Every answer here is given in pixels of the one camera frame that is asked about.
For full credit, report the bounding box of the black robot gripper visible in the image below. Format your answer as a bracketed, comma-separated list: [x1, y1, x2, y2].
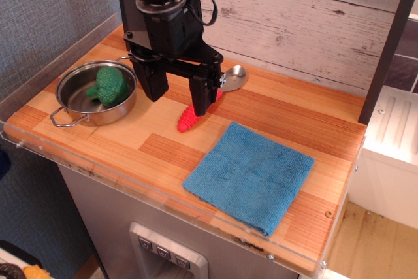
[124, 8, 224, 116]

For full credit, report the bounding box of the blue cloth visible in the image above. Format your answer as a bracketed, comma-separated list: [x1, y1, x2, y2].
[183, 122, 315, 236]

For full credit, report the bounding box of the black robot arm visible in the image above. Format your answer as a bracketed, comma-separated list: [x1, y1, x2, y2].
[124, 0, 225, 117]

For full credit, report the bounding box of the clear acrylic edge guard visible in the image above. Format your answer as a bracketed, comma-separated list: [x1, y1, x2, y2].
[5, 115, 366, 276]

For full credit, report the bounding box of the green toy broccoli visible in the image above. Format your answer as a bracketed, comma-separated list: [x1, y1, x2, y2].
[86, 67, 129, 108]

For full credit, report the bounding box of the small steel pot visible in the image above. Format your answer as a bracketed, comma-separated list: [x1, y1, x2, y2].
[50, 60, 138, 127]

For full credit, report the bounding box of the grey toy fridge cabinet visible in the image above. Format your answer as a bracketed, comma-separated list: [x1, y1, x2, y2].
[59, 166, 298, 278]

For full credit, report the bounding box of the silver dispenser panel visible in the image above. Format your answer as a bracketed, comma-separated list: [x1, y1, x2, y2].
[129, 222, 209, 278]

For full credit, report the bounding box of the white toy sink unit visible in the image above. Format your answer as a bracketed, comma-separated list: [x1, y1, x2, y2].
[348, 86, 417, 228]

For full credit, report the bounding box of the red handled metal spoon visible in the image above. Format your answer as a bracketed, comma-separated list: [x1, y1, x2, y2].
[177, 65, 246, 132]

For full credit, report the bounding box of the dark left support post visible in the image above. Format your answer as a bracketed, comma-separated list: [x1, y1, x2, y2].
[119, 0, 150, 48]

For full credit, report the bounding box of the dark support post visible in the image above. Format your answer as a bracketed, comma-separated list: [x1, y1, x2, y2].
[358, 0, 415, 125]
[119, 0, 150, 48]

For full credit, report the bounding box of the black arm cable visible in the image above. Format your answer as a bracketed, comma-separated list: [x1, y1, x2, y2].
[186, 0, 219, 27]

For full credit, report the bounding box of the dark right support post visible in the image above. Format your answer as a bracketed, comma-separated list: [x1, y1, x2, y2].
[358, 0, 415, 125]

